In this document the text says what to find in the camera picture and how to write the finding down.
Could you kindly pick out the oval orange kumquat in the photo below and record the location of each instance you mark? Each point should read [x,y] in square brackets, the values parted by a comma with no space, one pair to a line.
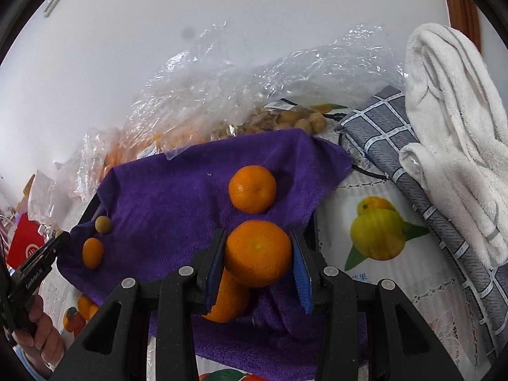
[92,253]

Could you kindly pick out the large orange mandarin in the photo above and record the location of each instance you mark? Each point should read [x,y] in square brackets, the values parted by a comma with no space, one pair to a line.
[258,253]

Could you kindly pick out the white striped towel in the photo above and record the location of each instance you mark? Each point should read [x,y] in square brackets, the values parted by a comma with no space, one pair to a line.
[460,157]

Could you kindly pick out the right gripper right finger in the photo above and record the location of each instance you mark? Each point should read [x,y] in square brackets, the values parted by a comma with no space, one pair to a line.
[366,323]

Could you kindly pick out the small green fruit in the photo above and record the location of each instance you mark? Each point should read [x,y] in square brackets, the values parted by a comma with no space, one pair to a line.
[103,224]

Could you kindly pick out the brown wooden door frame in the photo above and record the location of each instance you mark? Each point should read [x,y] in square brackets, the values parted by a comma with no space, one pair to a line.
[464,16]

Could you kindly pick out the red box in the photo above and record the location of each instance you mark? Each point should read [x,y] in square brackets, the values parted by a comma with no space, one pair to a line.
[25,242]

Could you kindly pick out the purple towel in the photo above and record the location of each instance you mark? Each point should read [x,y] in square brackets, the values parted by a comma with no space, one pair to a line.
[164,210]

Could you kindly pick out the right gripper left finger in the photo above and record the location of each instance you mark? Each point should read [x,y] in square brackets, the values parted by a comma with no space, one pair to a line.
[113,345]

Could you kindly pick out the small clear plastic bag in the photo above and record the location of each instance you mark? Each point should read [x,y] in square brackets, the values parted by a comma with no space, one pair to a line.
[81,174]

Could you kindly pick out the left hand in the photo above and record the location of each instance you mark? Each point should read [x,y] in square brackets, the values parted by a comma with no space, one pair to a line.
[43,351]

